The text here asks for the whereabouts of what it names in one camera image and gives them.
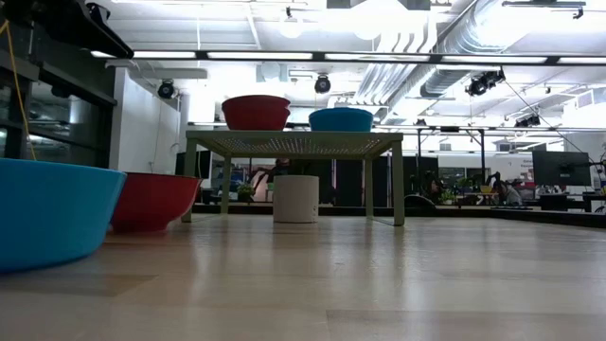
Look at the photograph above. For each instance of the black ceiling spotlight cluster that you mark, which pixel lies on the black ceiling spotlight cluster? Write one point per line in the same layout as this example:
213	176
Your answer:
484	83

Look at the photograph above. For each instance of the red bowl floral inside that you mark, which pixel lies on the red bowl floral inside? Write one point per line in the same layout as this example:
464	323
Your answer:
255	102
255	120
156	201

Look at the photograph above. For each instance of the small yellow pot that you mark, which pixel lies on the small yellow pot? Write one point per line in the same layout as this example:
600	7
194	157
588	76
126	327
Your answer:
486	189

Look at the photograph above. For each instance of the black desk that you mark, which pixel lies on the black desk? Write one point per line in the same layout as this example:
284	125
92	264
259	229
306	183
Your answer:
554	201

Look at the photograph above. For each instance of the small green potted plant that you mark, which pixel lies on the small green potted plant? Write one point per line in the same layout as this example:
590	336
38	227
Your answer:
447	196
245	192

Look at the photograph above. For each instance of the white cylindrical plant pot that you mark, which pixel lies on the white cylindrical plant pot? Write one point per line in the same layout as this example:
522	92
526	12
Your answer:
296	199

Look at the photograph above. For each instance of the person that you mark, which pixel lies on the person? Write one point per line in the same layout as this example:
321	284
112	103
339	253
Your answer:
511	195

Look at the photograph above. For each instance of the green perforated metal rack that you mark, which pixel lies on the green perforated metal rack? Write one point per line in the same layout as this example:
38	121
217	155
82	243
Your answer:
284	134

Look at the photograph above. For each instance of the black metal stand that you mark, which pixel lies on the black metal stand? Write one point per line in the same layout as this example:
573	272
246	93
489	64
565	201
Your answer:
450	128

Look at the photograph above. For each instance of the black aluminium table frame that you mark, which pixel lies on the black aluminium table frame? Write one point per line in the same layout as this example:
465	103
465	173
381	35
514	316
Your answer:
341	210

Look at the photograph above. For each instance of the blue plastic mini bowl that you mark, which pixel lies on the blue plastic mini bowl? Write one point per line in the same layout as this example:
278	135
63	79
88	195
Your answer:
341	120
52	213

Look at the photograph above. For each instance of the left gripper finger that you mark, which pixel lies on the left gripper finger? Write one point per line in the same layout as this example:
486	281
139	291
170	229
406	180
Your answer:
94	33

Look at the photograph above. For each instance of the black computer monitor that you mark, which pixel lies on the black computer monitor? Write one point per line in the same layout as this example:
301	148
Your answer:
203	166
561	168

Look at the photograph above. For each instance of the overhead LED light bar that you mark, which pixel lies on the overhead LED light bar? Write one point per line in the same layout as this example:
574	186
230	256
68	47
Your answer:
260	55

